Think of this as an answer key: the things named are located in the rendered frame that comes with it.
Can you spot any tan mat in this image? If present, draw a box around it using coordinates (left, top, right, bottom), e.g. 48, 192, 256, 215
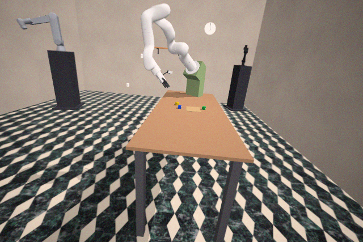
186, 106, 201, 112

